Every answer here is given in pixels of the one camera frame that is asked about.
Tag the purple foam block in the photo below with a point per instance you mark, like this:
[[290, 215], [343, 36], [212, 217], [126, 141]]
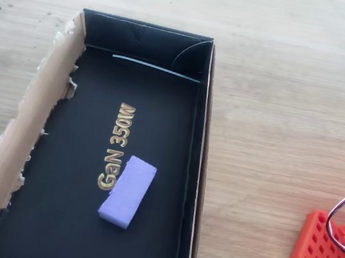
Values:
[[129, 190]]

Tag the black cardboard box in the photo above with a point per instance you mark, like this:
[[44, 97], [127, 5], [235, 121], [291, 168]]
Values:
[[92, 143]]

